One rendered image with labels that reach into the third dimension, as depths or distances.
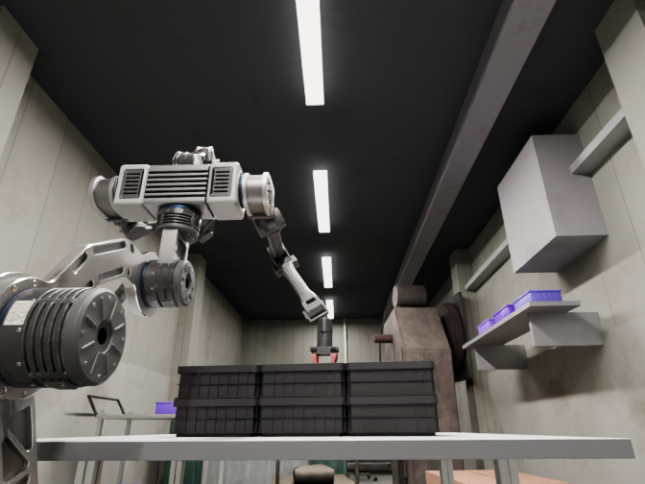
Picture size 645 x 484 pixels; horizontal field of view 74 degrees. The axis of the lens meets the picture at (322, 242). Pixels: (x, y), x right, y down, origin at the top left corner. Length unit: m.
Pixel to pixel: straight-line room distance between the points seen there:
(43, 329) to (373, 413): 1.01
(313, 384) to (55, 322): 0.91
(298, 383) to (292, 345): 7.75
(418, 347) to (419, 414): 3.59
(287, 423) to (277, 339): 7.83
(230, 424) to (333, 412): 0.35
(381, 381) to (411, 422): 0.15
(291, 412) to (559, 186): 2.44
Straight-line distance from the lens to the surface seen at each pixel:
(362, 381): 1.52
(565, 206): 3.27
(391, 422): 1.51
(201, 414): 1.62
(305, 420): 1.53
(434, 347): 5.14
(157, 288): 1.33
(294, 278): 1.79
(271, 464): 4.85
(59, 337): 0.84
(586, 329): 3.38
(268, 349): 9.34
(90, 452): 1.21
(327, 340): 1.59
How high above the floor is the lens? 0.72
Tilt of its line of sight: 24 degrees up
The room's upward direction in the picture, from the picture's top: straight up
